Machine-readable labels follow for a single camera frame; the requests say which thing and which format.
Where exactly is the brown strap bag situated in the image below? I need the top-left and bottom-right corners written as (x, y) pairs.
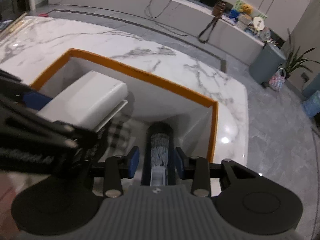
top-left (197, 1), bottom-right (226, 44)

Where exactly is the water jug bottle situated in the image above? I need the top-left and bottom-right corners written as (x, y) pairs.
top-left (302, 91), bottom-right (320, 119)

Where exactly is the plaid glasses case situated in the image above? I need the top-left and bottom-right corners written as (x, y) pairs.
top-left (104, 113), bottom-right (132, 157)

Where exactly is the colourful woven basket bag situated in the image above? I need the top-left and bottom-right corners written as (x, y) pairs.
top-left (268, 68), bottom-right (286, 91)

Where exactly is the green potted plant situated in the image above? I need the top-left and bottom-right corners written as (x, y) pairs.
top-left (283, 28), bottom-right (319, 80)

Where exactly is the teal trash bin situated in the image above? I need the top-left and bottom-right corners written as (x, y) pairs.
top-left (249, 43), bottom-right (286, 84)

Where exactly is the orange cardboard storage box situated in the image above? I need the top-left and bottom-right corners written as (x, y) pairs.
top-left (31, 49), bottom-right (218, 161)

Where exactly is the white rectangular box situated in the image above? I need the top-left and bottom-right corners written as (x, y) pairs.
top-left (37, 71), bottom-right (128, 132)

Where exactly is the long grey tv cabinet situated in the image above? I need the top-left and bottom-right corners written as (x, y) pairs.
top-left (48, 0), bottom-right (264, 65)

